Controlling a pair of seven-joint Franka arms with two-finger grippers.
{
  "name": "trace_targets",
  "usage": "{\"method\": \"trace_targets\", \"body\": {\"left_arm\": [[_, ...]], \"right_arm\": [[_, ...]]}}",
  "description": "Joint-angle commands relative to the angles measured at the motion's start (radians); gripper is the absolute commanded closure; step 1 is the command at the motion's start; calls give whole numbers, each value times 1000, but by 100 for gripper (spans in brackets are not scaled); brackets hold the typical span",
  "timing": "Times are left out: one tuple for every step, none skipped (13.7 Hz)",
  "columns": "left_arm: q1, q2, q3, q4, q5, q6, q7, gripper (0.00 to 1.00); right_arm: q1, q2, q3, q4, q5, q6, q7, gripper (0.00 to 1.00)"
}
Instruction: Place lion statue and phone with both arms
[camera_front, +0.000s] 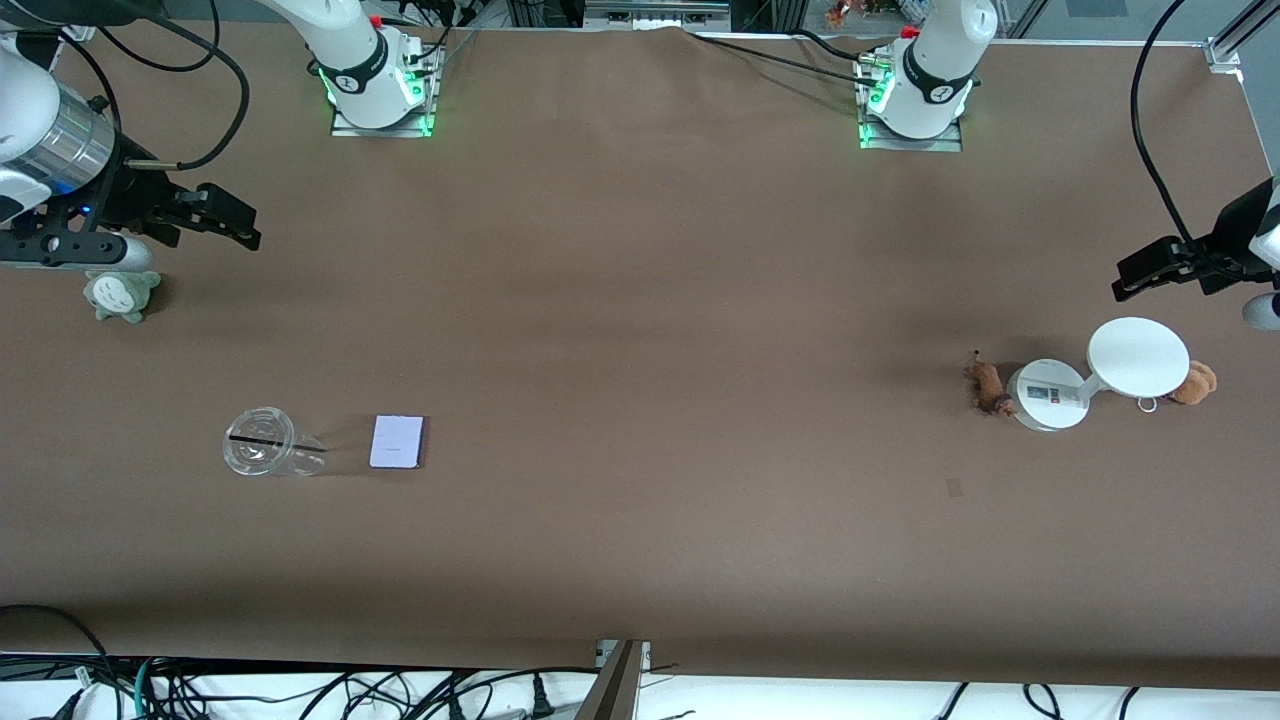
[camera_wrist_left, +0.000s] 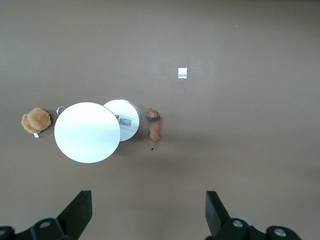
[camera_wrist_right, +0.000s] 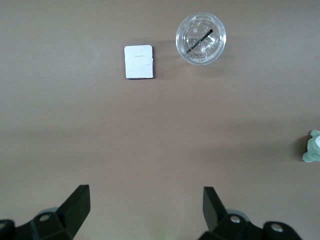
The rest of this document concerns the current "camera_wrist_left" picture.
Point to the small square label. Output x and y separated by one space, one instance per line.
182 73

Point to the white round desk lamp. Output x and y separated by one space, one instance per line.
86 132

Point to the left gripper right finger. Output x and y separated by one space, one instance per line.
217 220

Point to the brown lion statue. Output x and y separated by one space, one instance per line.
154 126

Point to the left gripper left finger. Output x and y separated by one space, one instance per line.
75 217

